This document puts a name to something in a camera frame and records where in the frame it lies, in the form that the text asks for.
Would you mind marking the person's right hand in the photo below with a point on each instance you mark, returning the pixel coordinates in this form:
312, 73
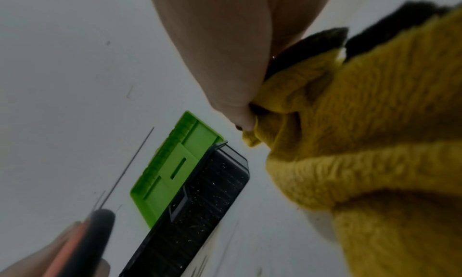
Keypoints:
223, 41

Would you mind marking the person's left hand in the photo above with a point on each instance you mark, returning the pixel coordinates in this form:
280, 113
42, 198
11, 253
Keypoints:
29, 264

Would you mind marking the green lid black toolbox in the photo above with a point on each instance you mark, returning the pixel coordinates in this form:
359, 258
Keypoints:
202, 198

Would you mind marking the yellow cloth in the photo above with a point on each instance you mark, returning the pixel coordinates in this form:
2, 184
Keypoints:
390, 127

